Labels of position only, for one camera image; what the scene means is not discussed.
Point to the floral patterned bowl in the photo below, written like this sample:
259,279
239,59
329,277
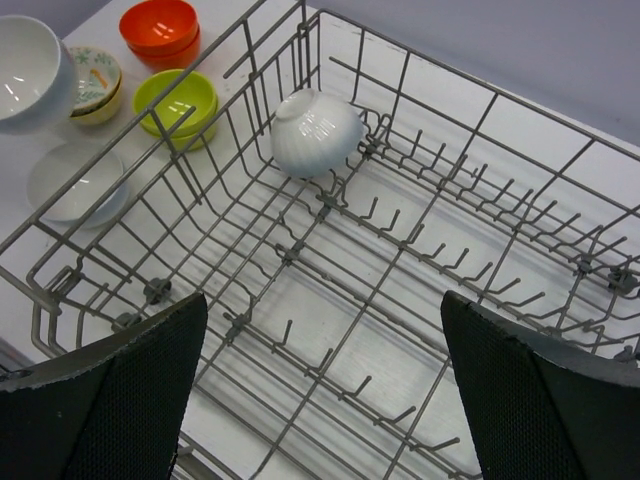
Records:
98,75

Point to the beige blue patterned bowl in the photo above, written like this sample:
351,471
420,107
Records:
103,113

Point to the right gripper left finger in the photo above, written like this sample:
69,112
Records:
110,410

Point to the white bowl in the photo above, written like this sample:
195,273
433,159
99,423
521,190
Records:
58,166
38,76
313,132

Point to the grey wire dish rack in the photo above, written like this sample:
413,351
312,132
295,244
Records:
324,355

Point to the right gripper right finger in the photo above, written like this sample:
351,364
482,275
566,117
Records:
538,407

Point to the white bowl front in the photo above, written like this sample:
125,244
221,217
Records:
58,166

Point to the lime green bowl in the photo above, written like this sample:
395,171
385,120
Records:
195,140
196,90

